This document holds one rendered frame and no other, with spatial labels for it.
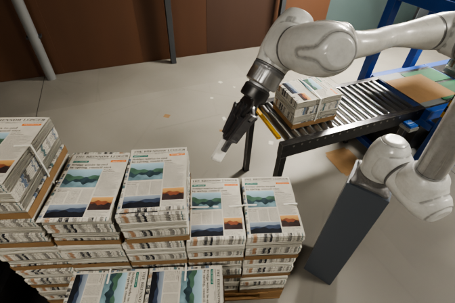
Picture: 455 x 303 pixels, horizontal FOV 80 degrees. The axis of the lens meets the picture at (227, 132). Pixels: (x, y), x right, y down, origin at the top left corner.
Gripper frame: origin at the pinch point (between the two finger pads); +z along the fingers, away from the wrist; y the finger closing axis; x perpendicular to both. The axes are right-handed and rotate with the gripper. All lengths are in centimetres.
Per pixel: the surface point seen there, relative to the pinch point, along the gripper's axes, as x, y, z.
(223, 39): -98, 402, -69
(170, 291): -31, 31, 84
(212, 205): -36, 49, 43
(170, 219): -11, 29, 45
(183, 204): -12.4, 29.7, 36.7
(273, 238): -61, 25, 37
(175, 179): -9, 43, 34
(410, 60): -218, 157, -130
